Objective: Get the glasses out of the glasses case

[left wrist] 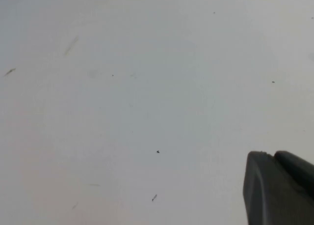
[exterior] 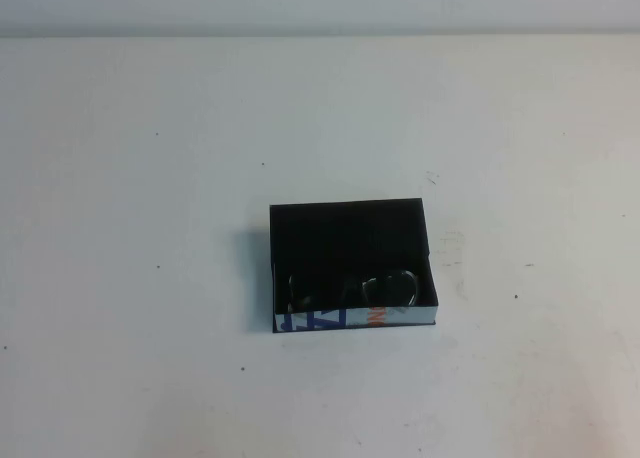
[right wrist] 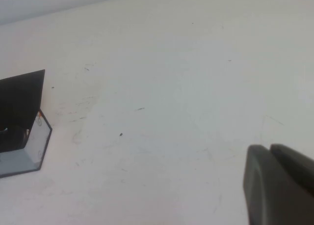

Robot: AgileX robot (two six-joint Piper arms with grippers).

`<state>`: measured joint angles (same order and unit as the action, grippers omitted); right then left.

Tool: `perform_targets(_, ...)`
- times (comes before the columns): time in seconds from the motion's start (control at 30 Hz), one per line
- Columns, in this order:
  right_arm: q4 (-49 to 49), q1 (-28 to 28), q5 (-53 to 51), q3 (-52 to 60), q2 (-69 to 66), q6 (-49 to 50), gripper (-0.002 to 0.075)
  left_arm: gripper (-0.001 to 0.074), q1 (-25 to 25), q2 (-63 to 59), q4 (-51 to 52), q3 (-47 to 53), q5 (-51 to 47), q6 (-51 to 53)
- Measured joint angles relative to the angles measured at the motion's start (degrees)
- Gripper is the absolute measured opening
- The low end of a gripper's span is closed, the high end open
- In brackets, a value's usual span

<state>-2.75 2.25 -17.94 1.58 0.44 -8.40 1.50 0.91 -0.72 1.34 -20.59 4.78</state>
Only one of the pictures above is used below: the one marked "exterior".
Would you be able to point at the black open glasses case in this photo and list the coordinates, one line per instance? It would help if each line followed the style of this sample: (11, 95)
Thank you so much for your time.
(345, 238)

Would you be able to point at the clear-lens thin-frame glasses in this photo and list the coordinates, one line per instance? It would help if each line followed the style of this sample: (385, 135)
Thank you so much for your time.
(400, 282)

